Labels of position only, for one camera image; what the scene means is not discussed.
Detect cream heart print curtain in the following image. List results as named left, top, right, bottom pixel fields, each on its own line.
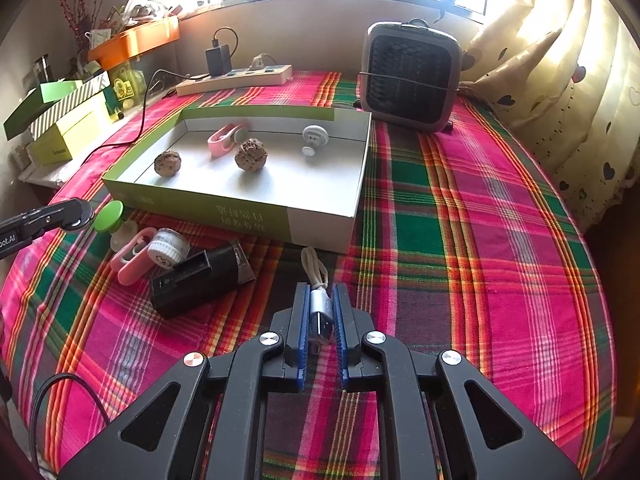
left=460, top=0, right=640, bottom=231

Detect grey space heater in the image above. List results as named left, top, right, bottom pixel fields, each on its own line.
left=359, top=20, right=463, bottom=133

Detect brown walnut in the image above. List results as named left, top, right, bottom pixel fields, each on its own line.
left=153, top=150, right=181, bottom=178
left=235, top=139, right=262, bottom=173

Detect pink plastic clip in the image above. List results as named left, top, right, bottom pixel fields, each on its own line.
left=110, top=227, right=158, bottom=286
left=207, top=122, right=246, bottom=157

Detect black adapter cable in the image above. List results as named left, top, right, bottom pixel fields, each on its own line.
left=212, top=27, right=240, bottom=61

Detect cream power strip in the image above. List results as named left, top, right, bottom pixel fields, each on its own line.
left=176, top=64, right=293, bottom=96

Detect plaid tablecloth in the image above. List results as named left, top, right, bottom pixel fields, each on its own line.
left=0, top=70, right=618, bottom=480

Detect pile of papers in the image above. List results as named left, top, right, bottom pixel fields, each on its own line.
left=85, top=0, right=198, bottom=46

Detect yellow green box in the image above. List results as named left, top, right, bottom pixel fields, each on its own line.
left=27, top=92, right=113, bottom=167

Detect black window latch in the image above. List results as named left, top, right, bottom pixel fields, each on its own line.
left=435, top=0, right=468, bottom=23

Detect white round jar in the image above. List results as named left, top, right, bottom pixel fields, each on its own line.
left=148, top=228, right=191, bottom=267

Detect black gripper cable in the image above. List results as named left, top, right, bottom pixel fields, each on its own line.
left=29, top=374, right=111, bottom=468

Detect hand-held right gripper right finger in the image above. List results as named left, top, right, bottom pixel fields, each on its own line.
left=332, top=282, right=583, bottom=480

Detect red flower branches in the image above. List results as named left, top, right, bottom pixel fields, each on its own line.
left=50, top=0, right=118, bottom=46

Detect green box at left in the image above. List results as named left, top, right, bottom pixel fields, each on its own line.
left=4, top=80, right=83, bottom=141

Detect white usb cable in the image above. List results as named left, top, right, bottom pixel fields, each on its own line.
left=300, top=246, right=335, bottom=358

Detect black battery charger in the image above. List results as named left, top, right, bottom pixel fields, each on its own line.
left=150, top=241, right=257, bottom=318

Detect green lid small jar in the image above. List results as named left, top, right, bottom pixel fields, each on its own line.
left=95, top=201, right=136, bottom=256

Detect black power cord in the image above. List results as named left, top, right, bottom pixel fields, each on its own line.
left=85, top=69, right=211, bottom=161

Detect yellow green packet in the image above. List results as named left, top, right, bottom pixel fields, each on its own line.
left=110, top=62, right=146, bottom=101

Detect orange plastic tray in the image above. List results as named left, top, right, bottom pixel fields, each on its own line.
left=87, top=15, right=180, bottom=68

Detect green white cardboard box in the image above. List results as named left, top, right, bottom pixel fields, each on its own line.
left=101, top=106, right=373, bottom=254

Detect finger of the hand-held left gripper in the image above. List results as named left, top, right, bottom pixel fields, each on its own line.
left=0, top=205, right=68, bottom=241

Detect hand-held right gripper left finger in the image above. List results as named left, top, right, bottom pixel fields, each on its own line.
left=59, top=281, right=308, bottom=480

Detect white round hook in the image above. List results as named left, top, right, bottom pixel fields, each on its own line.
left=301, top=125, right=328, bottom=156

